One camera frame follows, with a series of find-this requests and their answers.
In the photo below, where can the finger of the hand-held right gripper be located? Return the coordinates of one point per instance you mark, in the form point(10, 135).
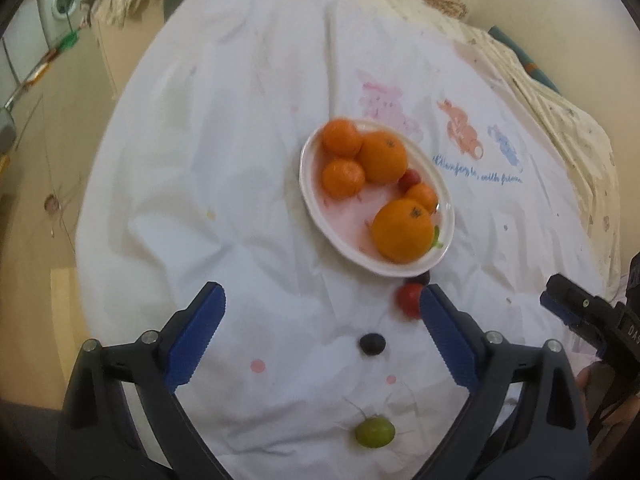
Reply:
point(587, 337)
point(575, 292)

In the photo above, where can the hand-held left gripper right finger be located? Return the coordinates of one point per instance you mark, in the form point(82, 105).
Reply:
point(450, 340)

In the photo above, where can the white printed blanket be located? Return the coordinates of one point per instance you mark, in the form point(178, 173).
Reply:
point(225, 185)

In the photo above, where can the dark purple grape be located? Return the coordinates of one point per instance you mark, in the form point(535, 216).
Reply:
point(371, 344)
point(424, 278)

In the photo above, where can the pale yellow printed quilt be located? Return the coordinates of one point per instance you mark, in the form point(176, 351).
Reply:
point(575, 150)

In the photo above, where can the small tangerine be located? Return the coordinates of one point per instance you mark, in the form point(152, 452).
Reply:
point(341, 136)
point(422, 196)
point(342, 178)

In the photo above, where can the red cherry tomato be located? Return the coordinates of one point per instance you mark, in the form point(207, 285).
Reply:
point(411, 178)
point(409, 300)

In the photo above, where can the person's right hand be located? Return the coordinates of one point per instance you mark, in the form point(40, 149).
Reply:
point(620, 410)

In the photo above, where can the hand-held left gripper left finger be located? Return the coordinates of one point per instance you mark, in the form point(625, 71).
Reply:
point(195, 340)

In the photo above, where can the large orange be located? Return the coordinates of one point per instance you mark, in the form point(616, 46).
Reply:
point(382, 156)
point(404, 230)

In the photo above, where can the white washing machine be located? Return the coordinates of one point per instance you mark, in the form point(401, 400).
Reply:
point(62, 0)

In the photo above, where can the white floor cabinet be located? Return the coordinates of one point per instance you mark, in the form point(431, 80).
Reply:
point(17, 52)

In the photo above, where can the green grape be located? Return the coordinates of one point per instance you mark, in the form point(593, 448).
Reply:
point(375, 432)

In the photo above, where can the teal pillow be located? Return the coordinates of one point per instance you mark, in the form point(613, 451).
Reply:
point(525, 60)

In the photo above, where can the pink dotted ceramic plate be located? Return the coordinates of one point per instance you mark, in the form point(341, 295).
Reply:
point(340, 220)

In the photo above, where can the green dustpan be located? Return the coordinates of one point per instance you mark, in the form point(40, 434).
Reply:
point(67, 42)

